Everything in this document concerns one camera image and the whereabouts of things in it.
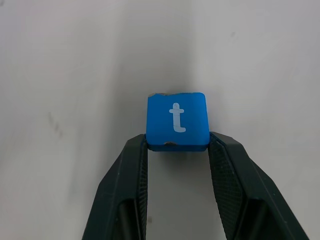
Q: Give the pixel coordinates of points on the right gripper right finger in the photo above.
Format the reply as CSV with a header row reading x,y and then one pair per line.
x,y
250,190

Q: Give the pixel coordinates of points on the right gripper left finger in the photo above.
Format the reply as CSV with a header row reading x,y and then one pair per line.
x,y
120,190

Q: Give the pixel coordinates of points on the blue letter tile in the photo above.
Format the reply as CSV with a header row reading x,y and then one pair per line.
x,y
160,120

